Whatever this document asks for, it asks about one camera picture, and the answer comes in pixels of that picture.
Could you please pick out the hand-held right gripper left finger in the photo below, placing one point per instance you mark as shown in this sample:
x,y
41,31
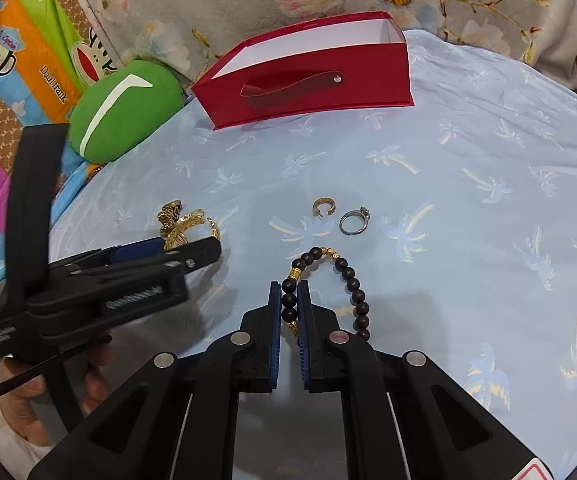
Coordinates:
x,y
276,335

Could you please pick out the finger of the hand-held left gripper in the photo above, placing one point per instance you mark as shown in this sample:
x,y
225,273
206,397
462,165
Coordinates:
x,y
138,250
198,255

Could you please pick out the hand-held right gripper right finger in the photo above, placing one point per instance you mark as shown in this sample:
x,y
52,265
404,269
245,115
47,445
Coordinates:
x,y
304,335

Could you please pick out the gold twisted bangle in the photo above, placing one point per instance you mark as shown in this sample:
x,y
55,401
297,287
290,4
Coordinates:
x,y
188,222

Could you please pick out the red cardboard box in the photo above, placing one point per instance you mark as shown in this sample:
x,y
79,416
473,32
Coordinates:
x,y
318,100

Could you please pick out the person's left forearm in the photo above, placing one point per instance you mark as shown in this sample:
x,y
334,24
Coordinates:
x,y
3,440

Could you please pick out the person's left hand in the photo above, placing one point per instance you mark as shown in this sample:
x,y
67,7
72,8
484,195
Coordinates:
x,y
23,400

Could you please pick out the green plush cushion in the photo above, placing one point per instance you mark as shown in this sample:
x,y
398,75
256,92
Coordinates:
x,y
133,110

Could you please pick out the cartoon monkey printed sheet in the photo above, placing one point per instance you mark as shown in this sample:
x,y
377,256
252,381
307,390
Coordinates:
x,y
28,85

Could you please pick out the light blue palm-print sheet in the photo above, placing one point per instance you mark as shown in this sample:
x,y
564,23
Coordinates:
x,y
468,210

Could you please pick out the grey floral blanket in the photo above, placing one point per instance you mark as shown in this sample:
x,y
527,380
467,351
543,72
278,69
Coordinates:
x,y
193,5

